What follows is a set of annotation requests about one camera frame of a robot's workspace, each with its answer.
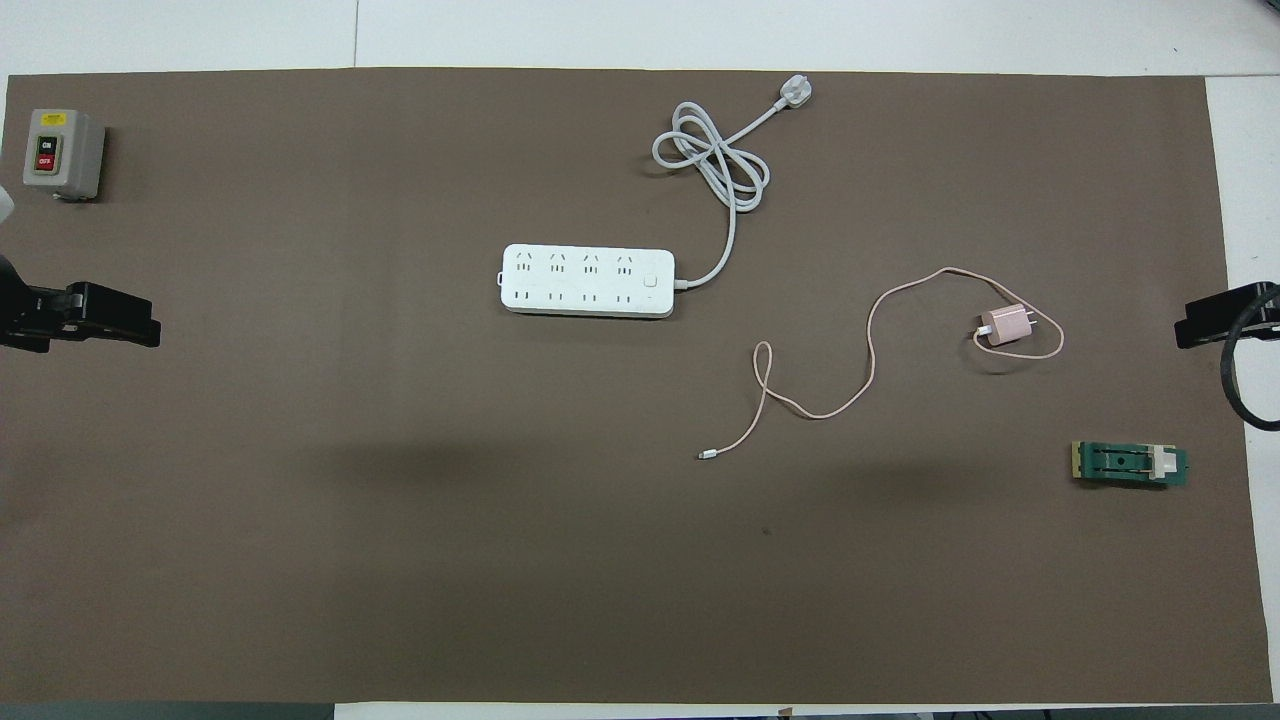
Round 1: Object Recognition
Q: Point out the pink charger adapter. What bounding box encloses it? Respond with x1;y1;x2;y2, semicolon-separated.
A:
978;304;1038;348

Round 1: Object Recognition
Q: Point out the grey on-off switch box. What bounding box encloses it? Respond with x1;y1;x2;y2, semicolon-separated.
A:
22;108;107;203

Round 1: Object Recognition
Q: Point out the green knife switch block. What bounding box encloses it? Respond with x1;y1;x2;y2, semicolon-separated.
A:
1070;440;1190;491

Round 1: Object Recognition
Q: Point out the white power strip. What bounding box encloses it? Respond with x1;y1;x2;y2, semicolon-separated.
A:
499;244;677;319

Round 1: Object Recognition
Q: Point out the brown table mat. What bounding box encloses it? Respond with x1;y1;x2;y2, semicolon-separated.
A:
0;68;1273;705

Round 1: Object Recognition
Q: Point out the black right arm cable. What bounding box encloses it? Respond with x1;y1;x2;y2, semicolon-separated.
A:
1222;286;1280;433

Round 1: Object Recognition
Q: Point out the pink charging cable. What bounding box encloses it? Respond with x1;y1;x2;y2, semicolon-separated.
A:
697;266;1066;462

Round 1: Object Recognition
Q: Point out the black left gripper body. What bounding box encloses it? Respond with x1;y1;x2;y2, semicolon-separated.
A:
0;255;71;354

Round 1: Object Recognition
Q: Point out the white power cord with plug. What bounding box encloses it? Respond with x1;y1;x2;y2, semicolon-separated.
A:
652;75;814;292

